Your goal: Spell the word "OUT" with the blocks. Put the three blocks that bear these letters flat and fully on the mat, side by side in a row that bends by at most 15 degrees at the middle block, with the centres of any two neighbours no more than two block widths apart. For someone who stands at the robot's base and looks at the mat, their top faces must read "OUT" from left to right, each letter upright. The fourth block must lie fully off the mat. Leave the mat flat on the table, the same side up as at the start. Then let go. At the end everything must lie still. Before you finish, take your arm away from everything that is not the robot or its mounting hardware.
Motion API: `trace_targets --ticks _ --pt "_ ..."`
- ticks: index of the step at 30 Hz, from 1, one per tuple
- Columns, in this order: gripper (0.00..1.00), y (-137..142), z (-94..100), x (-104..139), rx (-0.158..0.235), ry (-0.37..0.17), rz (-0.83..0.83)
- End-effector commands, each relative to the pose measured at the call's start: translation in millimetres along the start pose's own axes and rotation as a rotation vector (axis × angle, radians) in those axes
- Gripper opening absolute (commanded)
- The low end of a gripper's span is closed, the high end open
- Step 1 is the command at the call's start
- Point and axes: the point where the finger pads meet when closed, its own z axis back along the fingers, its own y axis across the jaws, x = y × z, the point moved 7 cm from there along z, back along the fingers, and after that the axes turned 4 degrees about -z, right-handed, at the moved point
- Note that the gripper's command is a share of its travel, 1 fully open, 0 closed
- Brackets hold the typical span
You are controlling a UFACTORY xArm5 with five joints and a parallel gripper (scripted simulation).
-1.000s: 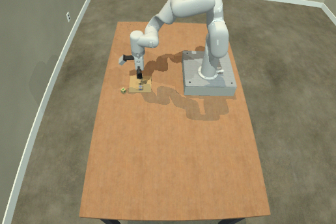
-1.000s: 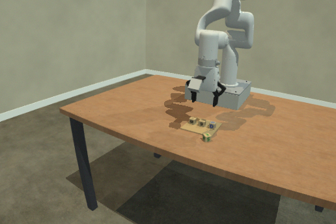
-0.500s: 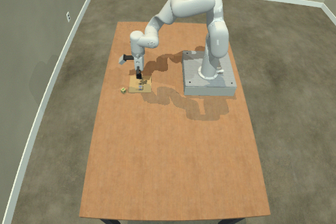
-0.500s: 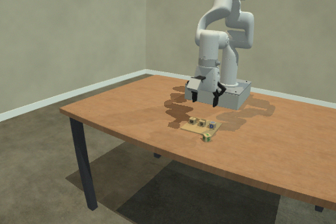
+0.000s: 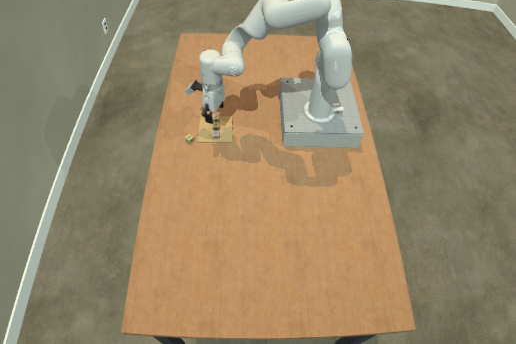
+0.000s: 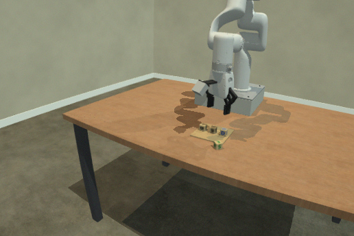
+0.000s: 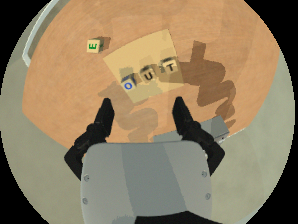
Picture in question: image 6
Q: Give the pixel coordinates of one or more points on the beige block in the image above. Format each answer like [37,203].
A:
[217,145]
[223,131]
[213,129]
[203,126]

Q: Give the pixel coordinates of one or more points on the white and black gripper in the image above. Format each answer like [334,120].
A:
[223,89]

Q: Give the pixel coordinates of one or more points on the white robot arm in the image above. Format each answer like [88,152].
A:
[224,44]

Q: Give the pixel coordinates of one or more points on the tan flat mat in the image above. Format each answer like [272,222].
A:
[210,136]

